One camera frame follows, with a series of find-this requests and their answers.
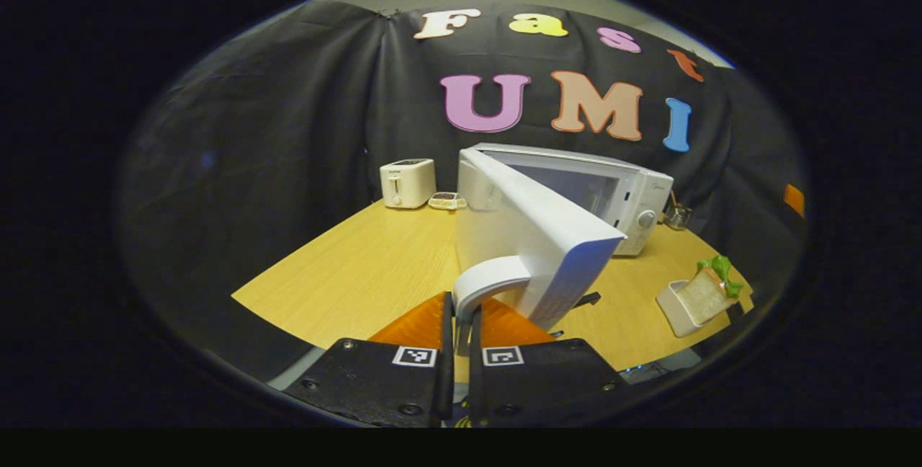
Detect black backdrop cloth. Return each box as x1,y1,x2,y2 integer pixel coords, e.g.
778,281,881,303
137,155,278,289
119,0,807,381

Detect white plastic tray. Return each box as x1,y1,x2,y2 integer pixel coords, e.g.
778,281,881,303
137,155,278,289
655,280,721,338

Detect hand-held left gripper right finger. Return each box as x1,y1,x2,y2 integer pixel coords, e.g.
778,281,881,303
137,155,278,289
468,298,629,429

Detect white toaster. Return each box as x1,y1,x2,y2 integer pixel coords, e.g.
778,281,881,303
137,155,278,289
380,159,437,210

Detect white microwave oven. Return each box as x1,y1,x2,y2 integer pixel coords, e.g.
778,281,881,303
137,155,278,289
452,143,675,332

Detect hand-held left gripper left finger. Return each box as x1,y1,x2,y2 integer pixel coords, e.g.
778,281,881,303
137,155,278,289
285,291,456,429

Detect sandwich with lettuce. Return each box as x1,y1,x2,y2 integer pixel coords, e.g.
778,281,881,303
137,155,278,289
677,256,744,325

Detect glass jar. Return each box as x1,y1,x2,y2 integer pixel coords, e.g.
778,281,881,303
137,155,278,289
663,193,693,231

